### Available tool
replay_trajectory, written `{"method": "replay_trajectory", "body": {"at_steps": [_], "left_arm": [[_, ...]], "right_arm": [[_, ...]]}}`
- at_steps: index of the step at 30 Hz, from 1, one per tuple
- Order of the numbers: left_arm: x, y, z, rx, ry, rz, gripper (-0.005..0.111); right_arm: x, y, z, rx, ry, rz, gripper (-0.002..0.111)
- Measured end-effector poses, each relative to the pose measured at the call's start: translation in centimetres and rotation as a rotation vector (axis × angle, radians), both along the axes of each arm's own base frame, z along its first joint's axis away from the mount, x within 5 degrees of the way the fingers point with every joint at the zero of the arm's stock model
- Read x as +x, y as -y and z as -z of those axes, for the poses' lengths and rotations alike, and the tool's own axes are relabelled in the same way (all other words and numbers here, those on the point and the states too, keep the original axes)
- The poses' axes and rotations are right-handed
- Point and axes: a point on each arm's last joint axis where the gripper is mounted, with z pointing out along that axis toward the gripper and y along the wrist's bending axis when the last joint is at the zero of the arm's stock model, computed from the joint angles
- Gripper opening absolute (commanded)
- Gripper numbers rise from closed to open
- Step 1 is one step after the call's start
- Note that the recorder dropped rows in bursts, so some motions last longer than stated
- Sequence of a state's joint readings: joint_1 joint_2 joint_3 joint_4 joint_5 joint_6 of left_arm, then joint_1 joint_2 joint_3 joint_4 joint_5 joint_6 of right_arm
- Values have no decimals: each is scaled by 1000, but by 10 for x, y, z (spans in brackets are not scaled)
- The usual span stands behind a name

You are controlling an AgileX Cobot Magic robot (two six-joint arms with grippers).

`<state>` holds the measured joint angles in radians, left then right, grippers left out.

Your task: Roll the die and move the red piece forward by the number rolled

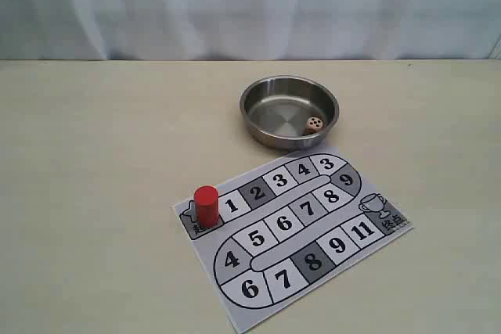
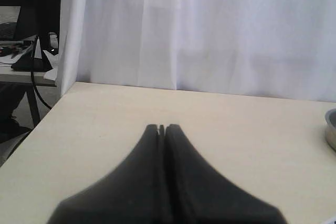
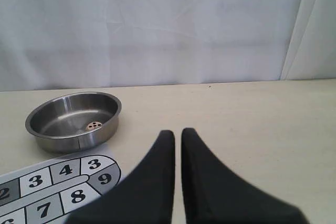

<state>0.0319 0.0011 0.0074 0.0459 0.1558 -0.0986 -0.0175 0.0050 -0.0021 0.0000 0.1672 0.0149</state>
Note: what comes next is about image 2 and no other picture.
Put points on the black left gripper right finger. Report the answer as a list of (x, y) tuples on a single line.
[(200, 194)]

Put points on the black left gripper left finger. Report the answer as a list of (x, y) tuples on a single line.
[(134, 192)]

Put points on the steel bowl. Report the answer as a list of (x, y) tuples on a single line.
[(330, 129)]

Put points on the grey side desk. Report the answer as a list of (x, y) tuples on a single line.
[(9, 76)]

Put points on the white backdrop curtain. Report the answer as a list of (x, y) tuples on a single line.
[(272, 48)]

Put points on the black computer monitor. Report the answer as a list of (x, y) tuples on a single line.
[(20, 48)]

